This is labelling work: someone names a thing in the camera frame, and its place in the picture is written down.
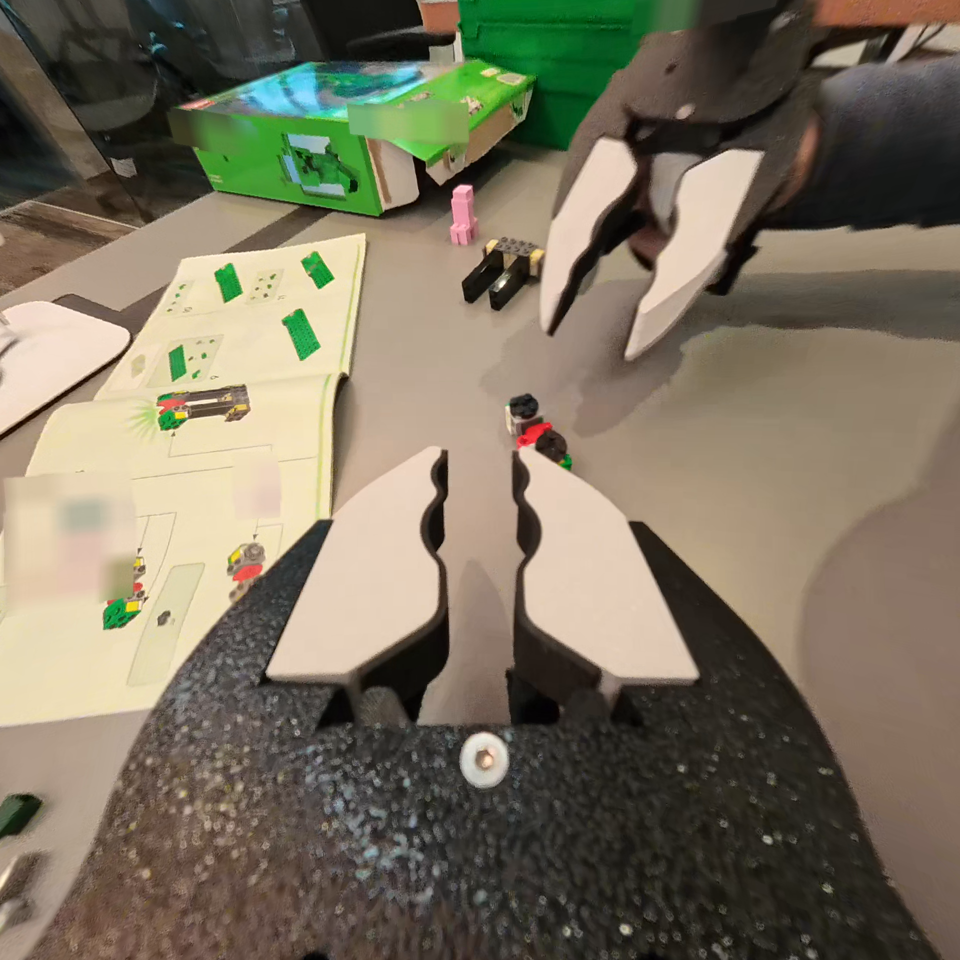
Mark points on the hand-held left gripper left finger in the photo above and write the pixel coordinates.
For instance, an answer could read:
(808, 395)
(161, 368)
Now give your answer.
(360, 585)

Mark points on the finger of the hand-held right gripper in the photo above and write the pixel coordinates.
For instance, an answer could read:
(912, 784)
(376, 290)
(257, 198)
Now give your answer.
(585, 217)
(697, 240)

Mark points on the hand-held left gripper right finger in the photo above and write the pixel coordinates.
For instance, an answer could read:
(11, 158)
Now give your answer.
(592, 585)

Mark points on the green red toy brick assembly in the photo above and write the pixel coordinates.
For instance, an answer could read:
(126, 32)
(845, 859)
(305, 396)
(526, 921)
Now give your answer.
(529, 429)

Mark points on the person's right forearm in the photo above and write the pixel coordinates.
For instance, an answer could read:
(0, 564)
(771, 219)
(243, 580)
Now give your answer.
(885, 142)

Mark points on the black grey toy brick assembly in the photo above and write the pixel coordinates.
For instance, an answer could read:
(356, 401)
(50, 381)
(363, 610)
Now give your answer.
(510, 266)

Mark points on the pink toy brick figure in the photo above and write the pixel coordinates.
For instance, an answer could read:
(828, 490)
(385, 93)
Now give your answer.
(463, 214)

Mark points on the green plastic bin stack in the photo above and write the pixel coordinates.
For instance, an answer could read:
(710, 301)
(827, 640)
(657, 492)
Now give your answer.
(555, 67)

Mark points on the open instruction booklet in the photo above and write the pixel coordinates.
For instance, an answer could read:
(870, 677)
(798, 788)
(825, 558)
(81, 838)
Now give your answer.
(225, 450)

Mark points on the green toy brick box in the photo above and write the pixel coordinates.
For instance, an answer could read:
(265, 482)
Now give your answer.
(315, 142)

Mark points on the white flat pad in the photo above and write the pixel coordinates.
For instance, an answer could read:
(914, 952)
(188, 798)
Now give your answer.
(52, 352)

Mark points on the dark green toy bricks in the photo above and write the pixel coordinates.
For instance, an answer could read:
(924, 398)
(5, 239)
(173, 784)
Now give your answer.
(19, 814)

